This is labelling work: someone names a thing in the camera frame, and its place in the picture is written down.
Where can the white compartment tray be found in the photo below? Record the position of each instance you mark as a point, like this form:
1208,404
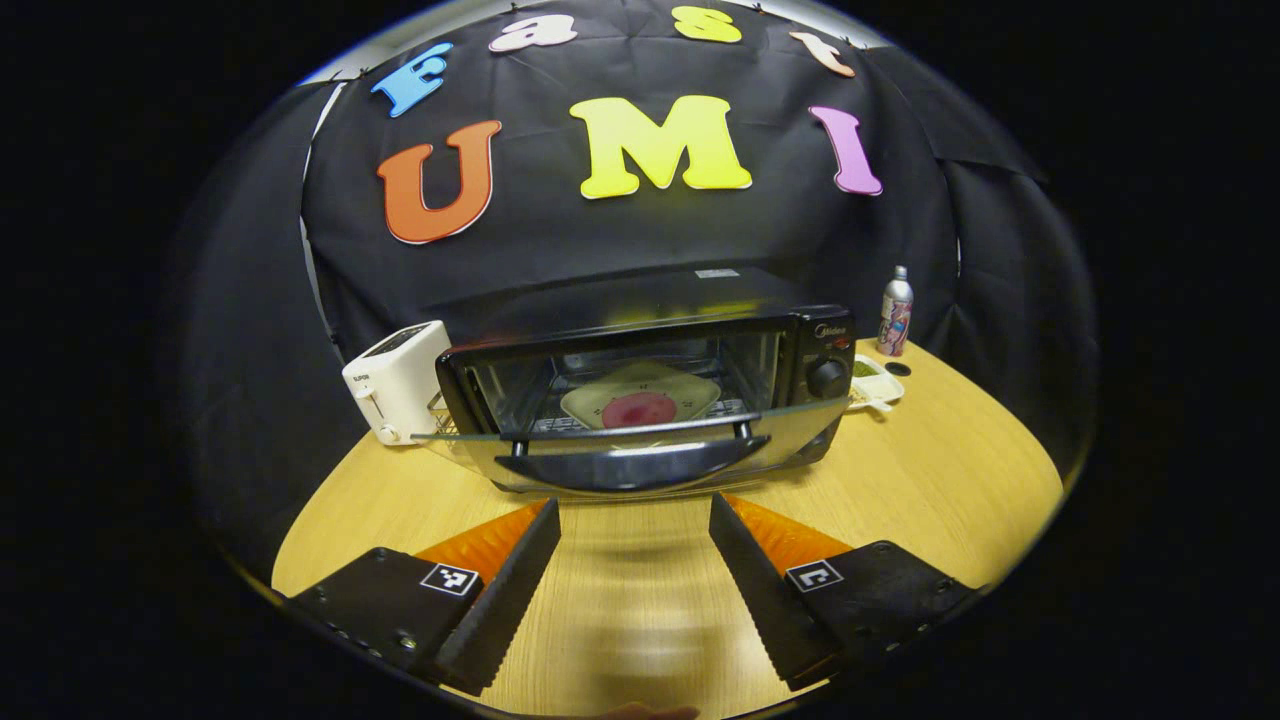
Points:
880,388

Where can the black electric oven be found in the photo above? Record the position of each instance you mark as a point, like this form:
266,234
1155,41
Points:
640,465

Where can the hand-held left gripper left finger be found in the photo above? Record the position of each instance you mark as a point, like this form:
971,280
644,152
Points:
500,605

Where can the silver drink bottle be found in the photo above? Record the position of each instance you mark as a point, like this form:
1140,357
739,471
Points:
895,315

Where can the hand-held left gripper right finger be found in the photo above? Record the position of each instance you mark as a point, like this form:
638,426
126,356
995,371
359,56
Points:
765,600

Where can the white toaster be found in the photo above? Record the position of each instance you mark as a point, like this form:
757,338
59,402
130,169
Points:
395,385

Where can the pale green square plate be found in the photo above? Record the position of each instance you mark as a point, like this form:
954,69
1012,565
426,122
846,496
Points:
600,402

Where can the pink round food slice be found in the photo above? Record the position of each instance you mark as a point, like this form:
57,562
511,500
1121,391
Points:
640,410

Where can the black backdrop cloth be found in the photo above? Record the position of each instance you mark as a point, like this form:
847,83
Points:
600,240

